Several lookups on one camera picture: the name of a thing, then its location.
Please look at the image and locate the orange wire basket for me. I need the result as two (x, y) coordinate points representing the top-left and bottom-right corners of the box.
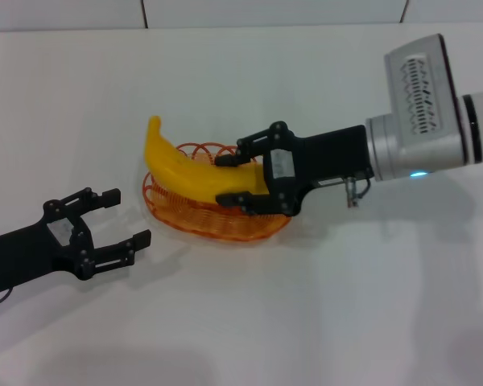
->
(141, 140), (293, 244)

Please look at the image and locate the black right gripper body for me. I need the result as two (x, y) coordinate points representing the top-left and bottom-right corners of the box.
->
(259, 119), (374, 218)

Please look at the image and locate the metal right gripper connector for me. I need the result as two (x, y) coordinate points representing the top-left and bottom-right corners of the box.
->
(343, 174), (372, 210)

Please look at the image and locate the yellow banana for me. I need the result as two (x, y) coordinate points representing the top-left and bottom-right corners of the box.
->
(143, 115), (269, 204)

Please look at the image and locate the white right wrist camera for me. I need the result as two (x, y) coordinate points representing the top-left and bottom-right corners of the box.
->
(383, 33), (464, 138)

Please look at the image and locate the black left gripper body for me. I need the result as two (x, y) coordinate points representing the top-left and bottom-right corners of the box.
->
(0, 199), (97, 295)

